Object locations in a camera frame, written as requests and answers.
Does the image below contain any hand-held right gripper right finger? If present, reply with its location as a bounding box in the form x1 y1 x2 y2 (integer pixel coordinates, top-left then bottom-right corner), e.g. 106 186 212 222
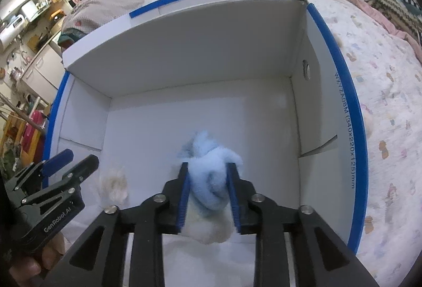
226 162 380 287

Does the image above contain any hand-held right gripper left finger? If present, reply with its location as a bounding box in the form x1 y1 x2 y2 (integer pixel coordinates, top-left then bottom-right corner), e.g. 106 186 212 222
43 162 192 287

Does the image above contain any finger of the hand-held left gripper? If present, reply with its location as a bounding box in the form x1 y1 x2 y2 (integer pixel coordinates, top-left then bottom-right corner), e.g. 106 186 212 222
7 149 74 196
20 154 100 208

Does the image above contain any cream fluffy knit scrunchie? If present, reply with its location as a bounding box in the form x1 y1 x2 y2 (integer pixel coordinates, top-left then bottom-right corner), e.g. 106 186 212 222
97 166 129 205

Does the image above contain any light blue fluffy sock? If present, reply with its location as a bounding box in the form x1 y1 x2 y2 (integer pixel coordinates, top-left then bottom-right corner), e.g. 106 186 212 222
176 131 244 211

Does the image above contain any white cardboard box blue trim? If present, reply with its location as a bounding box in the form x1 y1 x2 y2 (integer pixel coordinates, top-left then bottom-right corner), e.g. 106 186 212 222
44 0 368 256

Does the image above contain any person's left hand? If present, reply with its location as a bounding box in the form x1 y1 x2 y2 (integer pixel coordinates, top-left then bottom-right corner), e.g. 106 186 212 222
8 233 66 287

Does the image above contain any pink bag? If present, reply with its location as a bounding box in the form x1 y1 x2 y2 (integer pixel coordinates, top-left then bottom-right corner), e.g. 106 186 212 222
21 110 45 162

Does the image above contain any wooden clothes rack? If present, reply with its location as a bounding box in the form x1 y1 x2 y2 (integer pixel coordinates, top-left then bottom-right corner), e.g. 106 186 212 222
0 92 47 159

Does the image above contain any white kitchen cabinet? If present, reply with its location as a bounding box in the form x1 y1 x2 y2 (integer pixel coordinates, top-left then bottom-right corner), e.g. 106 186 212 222
20 39 65 96

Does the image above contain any dark green cloth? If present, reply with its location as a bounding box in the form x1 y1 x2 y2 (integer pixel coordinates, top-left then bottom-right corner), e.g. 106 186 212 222
62 28 81 43

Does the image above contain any white water heater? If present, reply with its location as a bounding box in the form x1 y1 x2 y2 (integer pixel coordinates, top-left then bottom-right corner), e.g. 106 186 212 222
0 15 26 50

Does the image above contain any white microwave oven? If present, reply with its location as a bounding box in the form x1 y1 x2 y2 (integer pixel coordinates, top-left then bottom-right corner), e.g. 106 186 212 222
20 0 39 21

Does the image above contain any white patterned bed quilt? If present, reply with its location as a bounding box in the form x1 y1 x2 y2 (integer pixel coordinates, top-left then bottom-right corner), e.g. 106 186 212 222
145 0 422 287

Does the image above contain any pink bed sheet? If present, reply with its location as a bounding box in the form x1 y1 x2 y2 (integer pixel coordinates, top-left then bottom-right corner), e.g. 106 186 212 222
297 0 422 55

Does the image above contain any crocheted striped blanket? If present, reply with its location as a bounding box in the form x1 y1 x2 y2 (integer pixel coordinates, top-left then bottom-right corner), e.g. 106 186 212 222
366 0 422 43

